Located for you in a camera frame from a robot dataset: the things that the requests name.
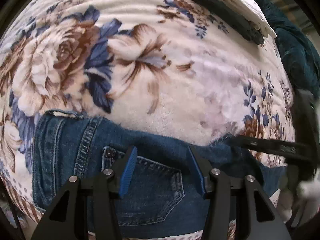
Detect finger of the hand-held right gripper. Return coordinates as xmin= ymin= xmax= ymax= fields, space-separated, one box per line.
xmin=232 ymin=134 xmax=312 ymax=161
xmin=294 ymin=89 xmax=320 ymax=142

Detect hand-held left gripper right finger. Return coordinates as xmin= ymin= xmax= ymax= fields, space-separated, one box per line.
xmin=189 ymin=146 xmax=292 ymax=240

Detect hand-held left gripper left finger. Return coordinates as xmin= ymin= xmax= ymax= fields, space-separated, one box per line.
xmin=31 ymin=146 xmax=138 ymax=240

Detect dark blue jeans pants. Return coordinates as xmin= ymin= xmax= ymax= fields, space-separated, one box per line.
xmin=32 ymin=109 xmax=288 ymax=239

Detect person's right forearm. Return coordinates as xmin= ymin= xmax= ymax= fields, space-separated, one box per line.
xmin=291 ymin=179 xmax=320 ymax=227

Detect folded grey pants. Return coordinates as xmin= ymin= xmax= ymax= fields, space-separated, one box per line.
xmin=189 ymin=0 xmax=265 ymax=46

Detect folded white pants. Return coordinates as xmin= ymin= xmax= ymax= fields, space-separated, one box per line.
xmin=199 ymin=0 xmax=277 ymax=39

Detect floral blanket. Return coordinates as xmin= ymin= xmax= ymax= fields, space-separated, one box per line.
xmin=0 ymin=0 xmax=298 ymax=240

